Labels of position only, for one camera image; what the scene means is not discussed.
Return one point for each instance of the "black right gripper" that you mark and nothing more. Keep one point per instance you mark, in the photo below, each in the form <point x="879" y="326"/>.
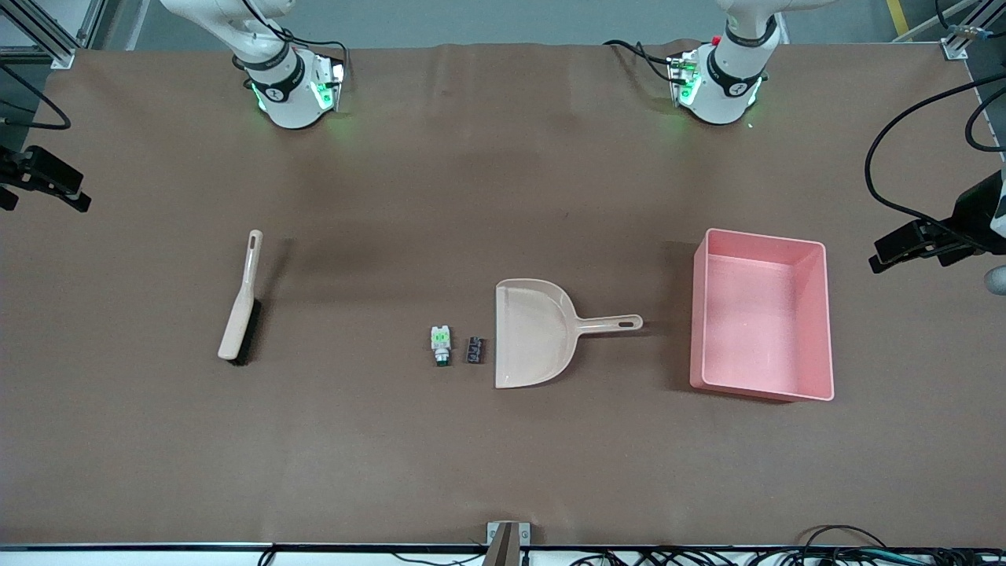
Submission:
<point x="31" y="169"/>

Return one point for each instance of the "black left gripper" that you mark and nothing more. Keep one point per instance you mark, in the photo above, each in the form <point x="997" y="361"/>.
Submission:
<point x="972" y="212"/>

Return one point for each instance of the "beige plastic dustpan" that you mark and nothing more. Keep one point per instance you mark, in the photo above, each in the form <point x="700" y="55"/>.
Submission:
<point x="534" y="338"/>

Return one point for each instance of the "white green switch component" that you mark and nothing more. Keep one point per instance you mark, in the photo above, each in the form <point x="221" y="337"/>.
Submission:
<point x="442" y="342"/>

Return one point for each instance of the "small black circuit component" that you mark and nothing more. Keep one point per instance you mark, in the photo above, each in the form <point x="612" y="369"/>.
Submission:
<point x="475" y="350"/>

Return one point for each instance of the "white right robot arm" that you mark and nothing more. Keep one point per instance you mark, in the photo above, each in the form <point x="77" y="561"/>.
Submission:
<point x="287" y="102"/>

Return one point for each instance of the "pink plastic bin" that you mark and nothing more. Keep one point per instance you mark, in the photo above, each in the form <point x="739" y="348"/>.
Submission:
<point x="762" y="330"/>

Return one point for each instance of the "brown table mat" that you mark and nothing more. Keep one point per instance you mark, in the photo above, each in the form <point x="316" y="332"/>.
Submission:
<point x="503" y="456"/>

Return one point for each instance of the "aluminium frame post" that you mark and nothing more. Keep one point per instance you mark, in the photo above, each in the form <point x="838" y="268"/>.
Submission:
<point x="955" y="45"/>
<point x="63" y="56"/>

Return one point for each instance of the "metal mounting bracket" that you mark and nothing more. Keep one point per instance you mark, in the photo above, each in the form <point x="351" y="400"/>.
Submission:
<point x="508" y="542"/>

